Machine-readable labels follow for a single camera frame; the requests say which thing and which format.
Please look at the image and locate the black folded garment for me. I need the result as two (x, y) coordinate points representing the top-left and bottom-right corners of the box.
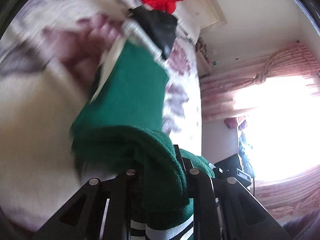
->
(129, 6), (178, 60)

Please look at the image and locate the grey-white folded garment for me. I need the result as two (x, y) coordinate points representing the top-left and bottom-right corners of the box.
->
(121, 20), (168, 67)

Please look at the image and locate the green varsity jacket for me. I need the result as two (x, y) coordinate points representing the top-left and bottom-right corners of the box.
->
(70, 40), (215, 240)

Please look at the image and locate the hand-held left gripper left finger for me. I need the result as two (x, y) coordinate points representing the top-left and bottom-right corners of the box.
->
(31, 169), (148, 240)

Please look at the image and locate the cream bed headboard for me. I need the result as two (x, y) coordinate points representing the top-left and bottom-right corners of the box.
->
(190, 0), (228, 30)

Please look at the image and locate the pile of mixed clothes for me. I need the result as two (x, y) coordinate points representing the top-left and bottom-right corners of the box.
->
(224, 116), (253, 155)

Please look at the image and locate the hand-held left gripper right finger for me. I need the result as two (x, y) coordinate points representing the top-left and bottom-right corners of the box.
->
(172, 144), (293, 240)

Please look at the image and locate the pink floral curtain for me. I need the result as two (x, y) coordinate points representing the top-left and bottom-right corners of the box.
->
(200, 41), (320, 230)

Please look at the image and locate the floral bed blanket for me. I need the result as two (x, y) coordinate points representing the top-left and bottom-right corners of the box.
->
(0, 0), (203, 230)

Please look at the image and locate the white nightstand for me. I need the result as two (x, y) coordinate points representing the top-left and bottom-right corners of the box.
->
(196, 55), (213, 78)

